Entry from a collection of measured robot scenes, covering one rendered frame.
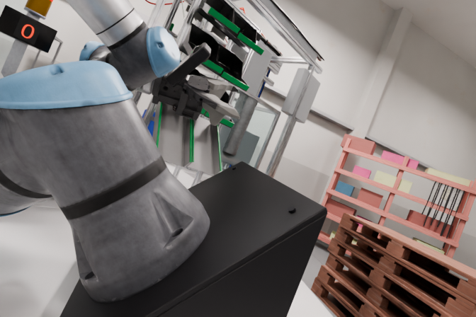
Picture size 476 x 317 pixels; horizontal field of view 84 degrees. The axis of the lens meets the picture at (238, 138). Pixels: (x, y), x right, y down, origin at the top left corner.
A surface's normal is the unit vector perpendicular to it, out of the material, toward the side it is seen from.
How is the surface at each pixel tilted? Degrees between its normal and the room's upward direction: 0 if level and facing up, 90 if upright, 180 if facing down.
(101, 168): 84
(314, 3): 90
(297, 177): 90
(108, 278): 94
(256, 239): 48
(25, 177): 126
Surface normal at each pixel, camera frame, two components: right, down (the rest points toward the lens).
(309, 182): 0.28, 0.08
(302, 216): -0.40, -0.90
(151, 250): 0.31, -0.29
